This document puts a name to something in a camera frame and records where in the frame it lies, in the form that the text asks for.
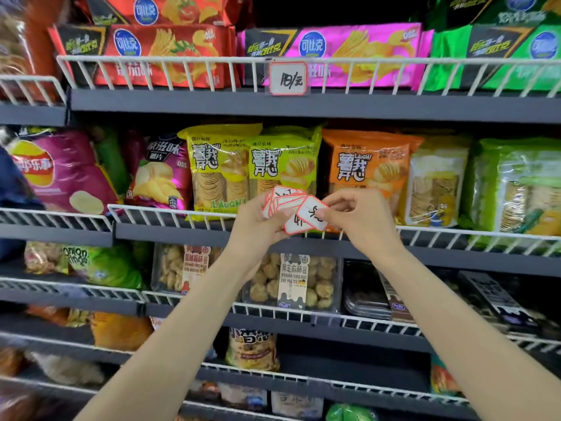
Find person's right hand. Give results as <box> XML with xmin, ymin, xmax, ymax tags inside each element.
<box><xmin>315</xmin><ymin>188</ymin><xmax>403</xmax><ymax>260</ymax></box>

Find person's left hand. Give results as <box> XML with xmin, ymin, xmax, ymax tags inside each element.
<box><xmin>226</xmin><ymin>192</ymin><xmax>300</xmax><ymax>278</ymax></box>

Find stack of red-bordered price tags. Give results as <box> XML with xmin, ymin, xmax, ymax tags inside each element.
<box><xmin>262</xmin><ymin>185</ymin><xmax>330</xmax><ymax>236</ymax></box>

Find dark grey metal shelf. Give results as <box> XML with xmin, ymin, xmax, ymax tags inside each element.
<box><xmin>0</xmin><ymin>54</ymin><xmax>561</xmax><ymax>421</ymax></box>

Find person's right forearm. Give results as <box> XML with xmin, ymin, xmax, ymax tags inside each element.
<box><xmin>372</xmin><ymin>247</ymin><xmax>561</xmax><ymax>421</ymax></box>

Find person's left forearm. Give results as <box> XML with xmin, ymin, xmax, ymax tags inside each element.
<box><xmin>74</xmin><ymin>254</ymin><xmax>259</xmax><ymax>421</ymax></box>

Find clear plastic label holder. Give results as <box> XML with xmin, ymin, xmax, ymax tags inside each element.
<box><xmin>264</xmin><ymin>58</ymin><xmax>313</xmax><ymax>98</ymax></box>
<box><xmin>310</xmin><ymin>312</ymin><xmax>344</xmax><ymax>328</ymax></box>

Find orange cracker pack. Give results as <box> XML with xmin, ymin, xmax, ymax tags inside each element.
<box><xmin>322</xmin><ymin>129</ymin><xmax>425</xmax><ymax>216</ymax></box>

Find dark plastic snack tray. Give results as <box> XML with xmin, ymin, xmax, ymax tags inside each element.
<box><xmin>342</xmin><ymin>260</ymin><xmax>416</xmax><ymax>324</ymax></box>
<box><xmin>438</xmin><ymin>270</ymin><xmax>545</xmax><ymax>337</ymax></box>

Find clear puff snack tub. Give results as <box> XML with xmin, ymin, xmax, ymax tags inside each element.
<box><xmin>151</xmin><ymin>243</ymin><xmax>225</xmax><ymax>296</ymax></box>
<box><xmin>241</xmin><ymin>253</ymin><xmax>344</xmax><ymax>315</ymax></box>

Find clear yellow cracker pack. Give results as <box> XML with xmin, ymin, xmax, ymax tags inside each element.
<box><xmin>402</xmin><ymin>135</ymin><xmax>473</xmax><ymax>229</ymax></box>

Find yellow-green cracker pack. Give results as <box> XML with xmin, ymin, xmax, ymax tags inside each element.
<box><xmin>247</xmin><ymin>126</ymin><xmax>324</xmax><ymax>199</ymax></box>

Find tan printed snack bag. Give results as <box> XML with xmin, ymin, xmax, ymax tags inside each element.
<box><xmin>226</xmin><ymin>327</ymin><xmax>282</xmax><ymax>373</ymax></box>

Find dark magenta chip bag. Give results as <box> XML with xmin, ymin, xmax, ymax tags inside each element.
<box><xmin>124</xmin><ymin>133</ymin><xmax>195</xmax><ymax>213</ymax></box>

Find green clear cracker pack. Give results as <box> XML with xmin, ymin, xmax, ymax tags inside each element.
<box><xmin>458</xmin><ymin>137</ymin><xmax>561</xmax><ymax>249</ymax></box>

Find green white-print snack bag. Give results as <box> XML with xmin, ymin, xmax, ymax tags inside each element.
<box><xmin>63</xmin><ymin>244</ymin><xmax>146</xmax><ymax>291</ymax></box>

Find green chip bag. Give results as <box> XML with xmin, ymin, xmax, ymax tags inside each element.
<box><xmin>93</xmin><ymin>126</ymin><xmax>131</xmax><ymax>194</ymax></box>

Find orange green snack bag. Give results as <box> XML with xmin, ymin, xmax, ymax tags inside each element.
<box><xmin>430</xmin><ymin>354</ymin><xmax>462</xmax><ymax>398</ymax></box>

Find magenta long chip pack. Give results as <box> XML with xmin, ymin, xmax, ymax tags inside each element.
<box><xmin>236</xmin><ymin>22</ymin><xmax>435</xmax><ymax>90</ymax></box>

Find red long chip pack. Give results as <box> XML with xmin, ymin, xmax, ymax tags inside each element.
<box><xmin>47</xmin><ymin>23</ymin><xmax>242</xmax><ymax>90</ymax></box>
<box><xmin>77</xmin><ymin>0</ymin><xmax>245</xmax><ymax>27</ymax></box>

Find brown snack bag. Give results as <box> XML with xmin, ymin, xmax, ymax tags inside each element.
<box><xmin>24</xmin><ymin>240</ymin><xmax>72</xmax><ymax>277</ymax></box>

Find small orange snack bag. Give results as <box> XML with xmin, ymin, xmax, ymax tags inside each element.
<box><xmin>26</xmin><ymin>305</ymin><xmax>72</xmax><ymax>328</ymax></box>

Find green long chip pack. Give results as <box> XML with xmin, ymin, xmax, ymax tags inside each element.
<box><xmin>427</xmin><ymin>0</ymin><xmax>561</xmax><ymax>32</ymax></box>
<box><xmin>424</xmin><ymin>25</ymin><xmax>561</xmax><ymax>94</ymax></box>

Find white fluffy snack bag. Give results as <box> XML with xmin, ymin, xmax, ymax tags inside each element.
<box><xmin>26</xmin><ymin>351</ymin><xmax>107</xmax><ymax>387</ymax></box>

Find light blue chip bag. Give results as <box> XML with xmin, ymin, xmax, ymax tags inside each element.
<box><xmin>0</xmin><ymin>146</ymin><xmax>46</xmax><ymax>261</ymax></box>

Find orange clear snack bag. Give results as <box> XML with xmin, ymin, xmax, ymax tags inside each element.
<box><xmin>0</xmin><ymin>0</ymin><xmax>72</xmax><ymax>105</ymax></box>

